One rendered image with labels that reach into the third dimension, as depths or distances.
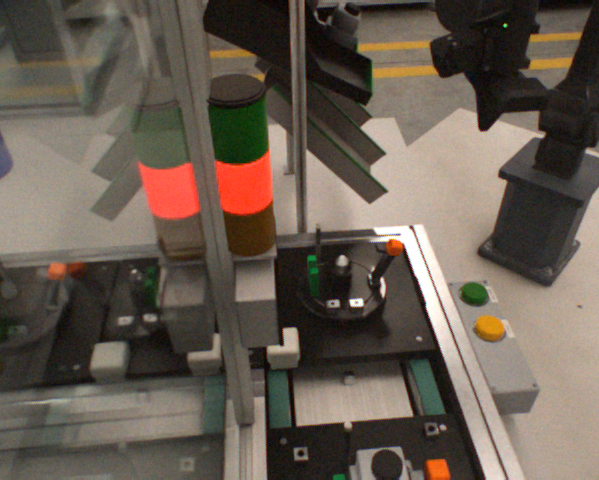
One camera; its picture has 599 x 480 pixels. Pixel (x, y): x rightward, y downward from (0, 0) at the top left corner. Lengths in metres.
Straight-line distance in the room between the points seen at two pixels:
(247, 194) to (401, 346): 0.42
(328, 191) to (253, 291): 0.78
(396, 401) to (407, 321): 0.12
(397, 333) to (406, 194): 0.51
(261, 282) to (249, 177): 0.11
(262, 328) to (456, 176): 0.91
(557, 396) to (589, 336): 0.15
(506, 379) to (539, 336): 0.22
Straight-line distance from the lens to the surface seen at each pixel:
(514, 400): 0.84
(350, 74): 0.97
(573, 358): 1.02
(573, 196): 1.00
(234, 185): 0.46
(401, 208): 1.23
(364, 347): 0.80
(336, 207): 1.22
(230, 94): 0.43
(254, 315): 0.51
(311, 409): 0.81
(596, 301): 1.13
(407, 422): 0.74
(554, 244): 1.08
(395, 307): 0.86
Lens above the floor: 1.60
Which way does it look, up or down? 41 degrees down
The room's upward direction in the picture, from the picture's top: 2 degrees counter-clockwise
